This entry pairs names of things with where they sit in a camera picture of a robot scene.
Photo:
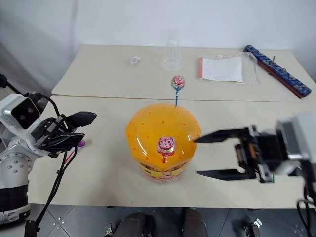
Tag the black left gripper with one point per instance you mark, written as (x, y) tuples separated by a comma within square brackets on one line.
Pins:
[(50, 128)]

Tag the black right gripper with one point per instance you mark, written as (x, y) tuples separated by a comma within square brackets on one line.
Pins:
[(266, 150)]

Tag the pink-stick lollipop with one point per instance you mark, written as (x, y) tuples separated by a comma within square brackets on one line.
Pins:
[(82, 143)]

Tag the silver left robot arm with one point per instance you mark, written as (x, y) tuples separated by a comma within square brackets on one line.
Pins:
[(12, 168)]

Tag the orange lollipop jar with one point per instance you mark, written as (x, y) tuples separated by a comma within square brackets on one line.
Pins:
[(158, 123)]

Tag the red-stick lollipop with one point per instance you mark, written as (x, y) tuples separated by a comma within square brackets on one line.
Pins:
[(167, 145)]

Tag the dark rounded shape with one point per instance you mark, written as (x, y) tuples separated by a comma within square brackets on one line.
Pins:
[(134, 225), (195, 223)]

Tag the black and white foot piece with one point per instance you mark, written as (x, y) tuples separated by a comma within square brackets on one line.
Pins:
[(253, 227)]

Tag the black rod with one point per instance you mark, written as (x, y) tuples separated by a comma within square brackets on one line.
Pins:
[(10, 85)]

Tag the blue-stick lollipop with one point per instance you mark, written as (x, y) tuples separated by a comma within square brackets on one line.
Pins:
[(178, 82)]

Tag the paper in clear sleeve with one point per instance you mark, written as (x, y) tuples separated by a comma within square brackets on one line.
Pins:
[(222, 69)]

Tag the small white packet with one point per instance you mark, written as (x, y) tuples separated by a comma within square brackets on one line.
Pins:
[(135, 60)]

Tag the long blue patterned box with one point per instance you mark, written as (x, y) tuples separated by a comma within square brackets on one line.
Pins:
[(276, 69)]

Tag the clear plastic cup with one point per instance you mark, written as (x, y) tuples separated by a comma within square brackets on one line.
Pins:
[(172, 61)]

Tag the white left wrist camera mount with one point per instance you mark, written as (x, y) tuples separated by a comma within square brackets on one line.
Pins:
[(14, 111)]

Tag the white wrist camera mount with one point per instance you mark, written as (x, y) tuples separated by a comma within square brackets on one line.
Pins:
[(14, 111), (298, 138)]

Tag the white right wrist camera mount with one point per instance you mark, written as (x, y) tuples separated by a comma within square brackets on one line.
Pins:
[(298, 138)]

